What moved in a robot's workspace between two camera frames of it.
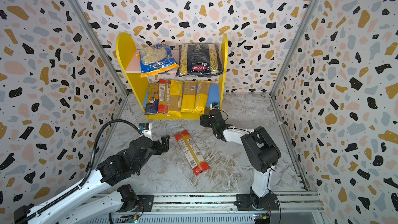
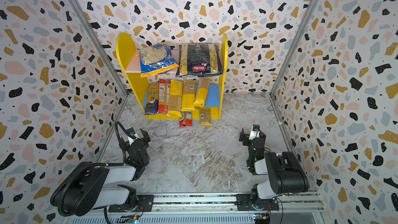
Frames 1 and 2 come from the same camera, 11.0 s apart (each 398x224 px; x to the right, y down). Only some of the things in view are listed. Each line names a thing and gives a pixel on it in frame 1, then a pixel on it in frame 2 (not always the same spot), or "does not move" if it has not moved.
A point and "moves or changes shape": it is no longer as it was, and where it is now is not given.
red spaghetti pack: x=190 y=151 → x=186 y=119
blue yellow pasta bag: x=152 y=104 does not move
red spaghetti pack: x=164 y=88 does not move
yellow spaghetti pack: x=188 y=104 does not move
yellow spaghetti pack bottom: x=201 y=97 moves or changes shape
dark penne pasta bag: x=199 y=59 does not move
